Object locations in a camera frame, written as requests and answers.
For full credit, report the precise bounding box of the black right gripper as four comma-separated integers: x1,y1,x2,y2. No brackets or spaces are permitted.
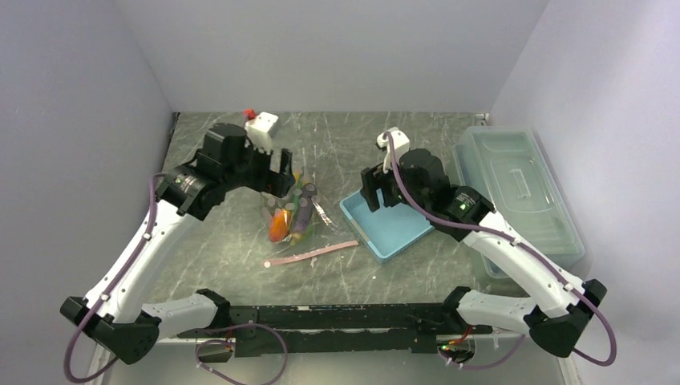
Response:
360,159,430,215

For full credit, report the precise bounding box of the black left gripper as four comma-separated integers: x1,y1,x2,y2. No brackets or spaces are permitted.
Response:
223,137,295,197

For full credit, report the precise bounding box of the purple eggplant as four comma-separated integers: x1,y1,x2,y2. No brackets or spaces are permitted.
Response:
289,183,318,238

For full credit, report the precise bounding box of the clear zip top bag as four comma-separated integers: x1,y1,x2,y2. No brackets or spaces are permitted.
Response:
261,168,359,269

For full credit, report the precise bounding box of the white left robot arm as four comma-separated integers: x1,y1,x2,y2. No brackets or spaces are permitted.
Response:
61,113,294,364

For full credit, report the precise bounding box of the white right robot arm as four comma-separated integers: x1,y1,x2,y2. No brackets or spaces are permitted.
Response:
360,149,607,358

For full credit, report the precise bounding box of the blue plastic basket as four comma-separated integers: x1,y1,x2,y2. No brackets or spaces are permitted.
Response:
339,190,434,264

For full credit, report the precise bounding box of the clear plastic storage box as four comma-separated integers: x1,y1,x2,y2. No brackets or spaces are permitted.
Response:
451,126,585,268

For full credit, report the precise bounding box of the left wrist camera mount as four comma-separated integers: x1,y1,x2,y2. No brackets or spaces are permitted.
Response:
244,109,280,154

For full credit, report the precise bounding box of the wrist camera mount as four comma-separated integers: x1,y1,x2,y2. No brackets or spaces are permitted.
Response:
376,127,410,174
244,109,280,154

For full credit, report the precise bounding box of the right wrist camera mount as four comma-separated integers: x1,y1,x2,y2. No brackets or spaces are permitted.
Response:
376,127,410,174

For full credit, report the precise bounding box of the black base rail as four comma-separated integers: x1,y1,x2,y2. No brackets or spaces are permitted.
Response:
178,302,492,358

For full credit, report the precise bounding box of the aluminium frame rail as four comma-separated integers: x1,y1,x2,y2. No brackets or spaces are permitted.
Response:
83,302,580,385

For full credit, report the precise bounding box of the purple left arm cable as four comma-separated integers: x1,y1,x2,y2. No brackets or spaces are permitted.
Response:
63,172,168,385

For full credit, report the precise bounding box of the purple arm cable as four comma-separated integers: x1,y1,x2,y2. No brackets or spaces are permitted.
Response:
63,172,168,385
385,130,618,371

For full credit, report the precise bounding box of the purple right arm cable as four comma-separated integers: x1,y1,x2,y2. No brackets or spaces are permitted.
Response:
385,130,618,371

